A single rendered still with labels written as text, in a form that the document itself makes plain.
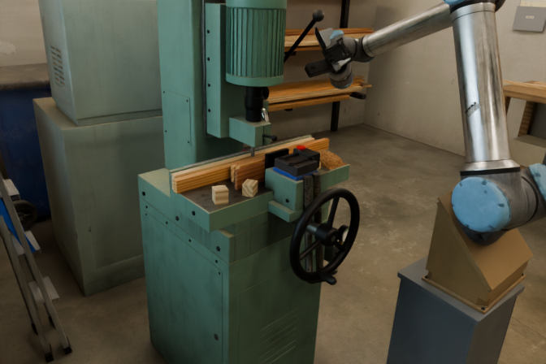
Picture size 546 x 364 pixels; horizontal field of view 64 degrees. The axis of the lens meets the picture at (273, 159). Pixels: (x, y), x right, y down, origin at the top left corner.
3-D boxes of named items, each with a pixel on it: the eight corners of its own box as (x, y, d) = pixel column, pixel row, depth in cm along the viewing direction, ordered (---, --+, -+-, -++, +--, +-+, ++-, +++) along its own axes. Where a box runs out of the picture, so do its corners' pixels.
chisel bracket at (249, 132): (254, 152, 136) (255, 127, 133) (227, 140, 146) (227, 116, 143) (271, 148, 141) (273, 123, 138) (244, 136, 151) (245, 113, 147)
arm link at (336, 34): (336, 41, 179) (343, 69, 176) (314, 37, 172) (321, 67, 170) (352, 29, 171) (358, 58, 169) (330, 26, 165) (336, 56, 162)
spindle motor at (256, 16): (250, 90, 123) (253, -29, 112) (214, 80, 135) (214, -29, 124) (294, 84, 134) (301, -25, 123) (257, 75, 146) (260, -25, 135)
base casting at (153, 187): (227, 265, 126) (227, 238, 123) (137, 196, 165) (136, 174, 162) (328, 218, 155) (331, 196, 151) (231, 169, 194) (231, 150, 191)
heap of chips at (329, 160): (330, 170, 148) (331, 159, 147) (301, 158, 158) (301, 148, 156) (347, 163, 154) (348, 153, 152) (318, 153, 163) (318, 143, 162)
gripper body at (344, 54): (340, 35, 145) (344, 49, 157) (318, 49, 147) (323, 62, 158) (353, 53, 143) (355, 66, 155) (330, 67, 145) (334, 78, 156)
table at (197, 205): (229, 249, 111) (229, 227, 109) (169, 205, 132) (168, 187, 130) (370, 188, 150) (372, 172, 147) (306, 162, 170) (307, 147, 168)
